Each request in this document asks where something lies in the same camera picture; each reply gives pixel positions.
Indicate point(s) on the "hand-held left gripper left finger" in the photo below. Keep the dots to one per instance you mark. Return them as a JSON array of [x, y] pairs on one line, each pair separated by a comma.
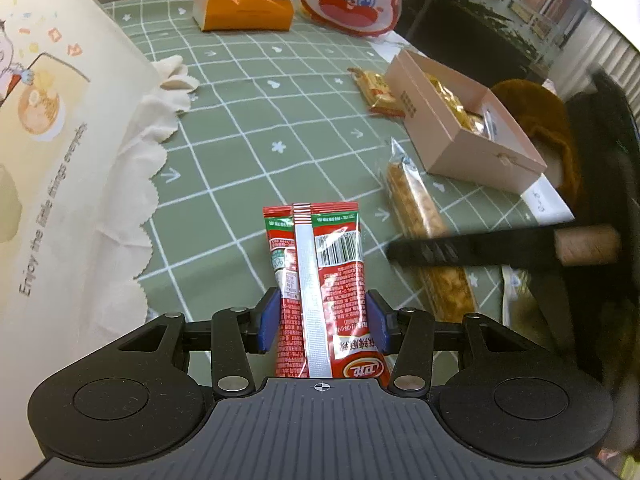
[[270, 320]]

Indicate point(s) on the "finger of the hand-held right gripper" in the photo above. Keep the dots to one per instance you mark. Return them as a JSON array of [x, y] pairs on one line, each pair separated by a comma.
[[465, 250]]

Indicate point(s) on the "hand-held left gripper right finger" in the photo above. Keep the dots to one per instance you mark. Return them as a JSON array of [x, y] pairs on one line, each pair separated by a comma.
[[377, 324]]

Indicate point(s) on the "long peanut bar packet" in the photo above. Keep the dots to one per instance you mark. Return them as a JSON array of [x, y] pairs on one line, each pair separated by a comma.
[[415, 200]]

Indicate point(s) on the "pink cardboard box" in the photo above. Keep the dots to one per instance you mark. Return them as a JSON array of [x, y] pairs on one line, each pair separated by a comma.
[[440, 145]]

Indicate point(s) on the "beige snack packet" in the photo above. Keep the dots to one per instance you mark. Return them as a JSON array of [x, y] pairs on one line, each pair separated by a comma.
[[472, 121]]

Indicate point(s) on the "tan blurred cylinder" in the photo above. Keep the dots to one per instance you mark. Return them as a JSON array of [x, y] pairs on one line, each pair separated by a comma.
[[587, 245]]

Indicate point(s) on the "white plastic packet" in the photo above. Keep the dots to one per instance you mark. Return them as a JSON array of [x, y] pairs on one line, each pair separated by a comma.
[[517, 295]]

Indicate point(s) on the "brown fleece cloth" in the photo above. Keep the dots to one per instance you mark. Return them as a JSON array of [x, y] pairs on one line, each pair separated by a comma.
[[540, 110]]

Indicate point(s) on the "window blinds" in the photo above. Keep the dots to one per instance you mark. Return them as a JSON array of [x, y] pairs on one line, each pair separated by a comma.
[[605, 55]]

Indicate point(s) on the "yellow red snack packet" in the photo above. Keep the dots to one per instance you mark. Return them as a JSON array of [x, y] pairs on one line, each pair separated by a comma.
[[380, 92]]

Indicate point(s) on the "green checked tablecloth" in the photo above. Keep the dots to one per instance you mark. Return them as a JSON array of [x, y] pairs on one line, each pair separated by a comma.
[[250, 125]]

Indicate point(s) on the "cream scalloped cloth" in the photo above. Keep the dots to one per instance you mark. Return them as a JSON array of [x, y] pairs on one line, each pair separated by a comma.
[[145, 150]]

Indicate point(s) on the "dark low cabinet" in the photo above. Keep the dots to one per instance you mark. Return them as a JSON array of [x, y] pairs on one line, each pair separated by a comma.
[[465, 25]]

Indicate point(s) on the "printed white paper bag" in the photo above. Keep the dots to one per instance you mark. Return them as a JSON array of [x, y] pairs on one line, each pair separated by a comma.
[[60, 160]]

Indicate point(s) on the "orange tissue pack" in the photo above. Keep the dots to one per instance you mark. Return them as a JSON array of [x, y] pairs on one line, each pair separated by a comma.
[[245, 7]]

